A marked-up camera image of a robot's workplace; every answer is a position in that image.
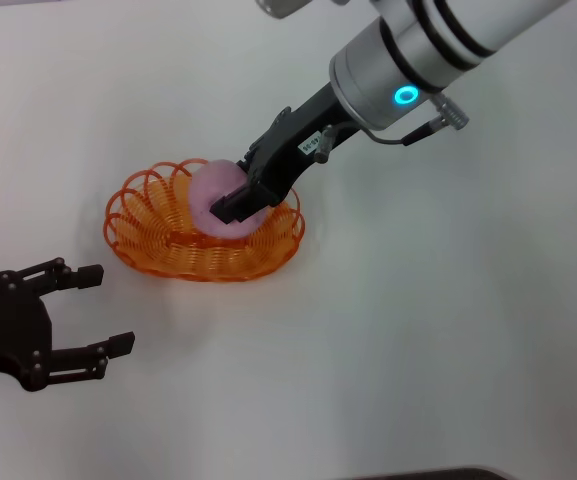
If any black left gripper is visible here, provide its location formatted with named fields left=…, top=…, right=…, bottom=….
left=0, top=257, right=136, bottom=393

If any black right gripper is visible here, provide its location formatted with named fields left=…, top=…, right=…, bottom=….
left=210, top=82, right=364, bottom=225

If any pink peach toy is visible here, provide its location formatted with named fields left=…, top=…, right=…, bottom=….
left=189, top=158, right=269, bottom=239

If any orange plastic woven basket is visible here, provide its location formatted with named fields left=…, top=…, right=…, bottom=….
left=102, top=158, right=306, bottom=284

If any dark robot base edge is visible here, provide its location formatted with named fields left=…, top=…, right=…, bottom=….
left=367, top=467, right=509, bottom=480

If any silver gripper cable connector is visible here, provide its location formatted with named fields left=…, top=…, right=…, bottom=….
left=314, top=123, right=338, bottom=165

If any grey black right arm cable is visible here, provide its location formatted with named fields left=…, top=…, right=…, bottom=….
left=362, top=117, right=447, bottom=147

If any silver arm cable plug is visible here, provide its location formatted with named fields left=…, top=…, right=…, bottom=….
left=430, top=93, right=471, bottom=132

